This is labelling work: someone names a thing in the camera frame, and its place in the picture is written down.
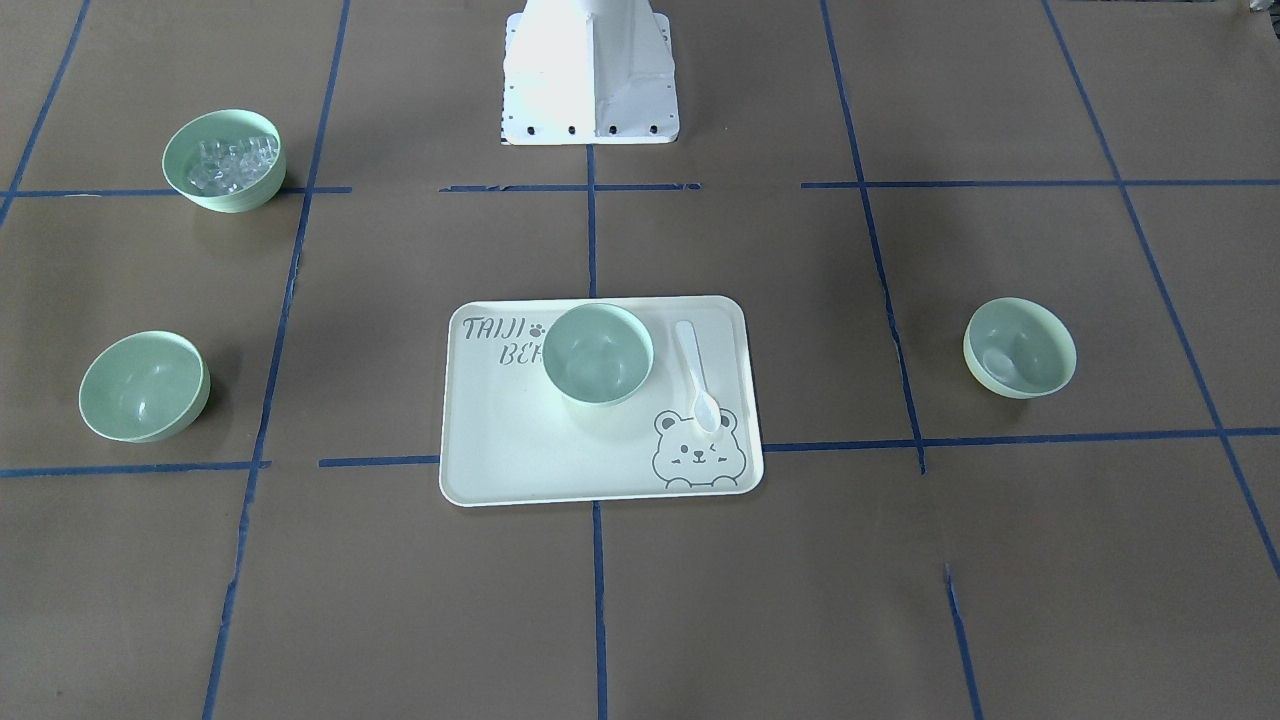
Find pale green serving tray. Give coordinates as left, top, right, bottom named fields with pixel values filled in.
left=439, top=295, right=764, bottom=507

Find white plastic spoon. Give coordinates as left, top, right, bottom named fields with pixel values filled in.
left=675, top=320, right=721, bottom=436

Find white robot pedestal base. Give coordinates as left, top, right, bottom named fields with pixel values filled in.
left=500, top=1, right=681, bottom=146

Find green bowl with ice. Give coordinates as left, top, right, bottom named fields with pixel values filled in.
left=161, top=109, right=287, bottom=214

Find green bowl on tray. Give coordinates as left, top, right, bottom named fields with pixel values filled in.
left=541, top=304, right=655, bottom=406

